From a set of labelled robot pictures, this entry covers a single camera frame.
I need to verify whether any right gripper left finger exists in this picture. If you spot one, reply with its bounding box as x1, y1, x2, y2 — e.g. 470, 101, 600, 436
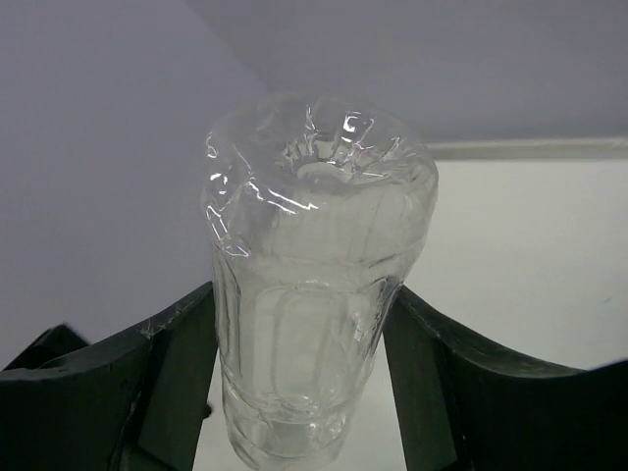
1, 285, 217, 470

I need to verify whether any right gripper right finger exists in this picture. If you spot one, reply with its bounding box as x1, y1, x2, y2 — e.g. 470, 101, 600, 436
385, 288, 627, 471

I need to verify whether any clear slim plastic bottle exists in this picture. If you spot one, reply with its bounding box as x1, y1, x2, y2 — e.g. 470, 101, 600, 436
201, 92, 439, 470

